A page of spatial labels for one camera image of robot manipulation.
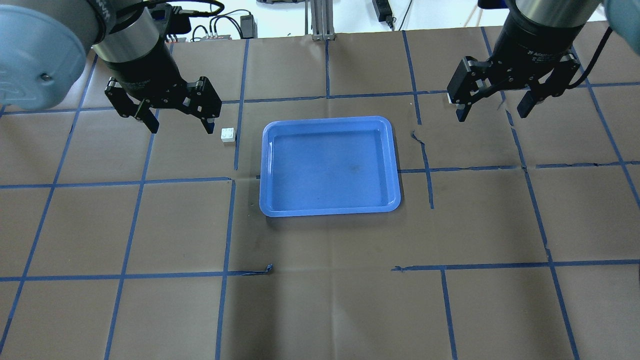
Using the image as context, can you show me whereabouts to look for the white toy building block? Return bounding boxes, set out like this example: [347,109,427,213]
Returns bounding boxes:
[220,127,237,146]

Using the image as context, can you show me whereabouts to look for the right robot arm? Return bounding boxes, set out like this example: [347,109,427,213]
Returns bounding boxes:
[446,0,640,122]

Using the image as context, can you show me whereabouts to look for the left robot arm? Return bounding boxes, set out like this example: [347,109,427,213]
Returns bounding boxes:
[0,0,224,134]

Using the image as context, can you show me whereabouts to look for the blue plastic tray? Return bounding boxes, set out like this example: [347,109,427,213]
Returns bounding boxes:
[259,116,402,217]

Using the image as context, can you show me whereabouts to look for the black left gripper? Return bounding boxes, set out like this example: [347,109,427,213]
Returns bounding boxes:
[104,46,222,135]

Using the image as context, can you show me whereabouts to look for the black power adapter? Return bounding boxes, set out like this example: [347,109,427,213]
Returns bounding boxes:
[240,14,258,39]

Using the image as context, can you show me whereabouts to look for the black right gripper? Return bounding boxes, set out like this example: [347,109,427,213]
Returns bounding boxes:
[446,14,582,123]

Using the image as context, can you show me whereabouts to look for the aluminium frame post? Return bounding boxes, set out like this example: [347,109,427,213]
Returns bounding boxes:
[307,0,336,41]

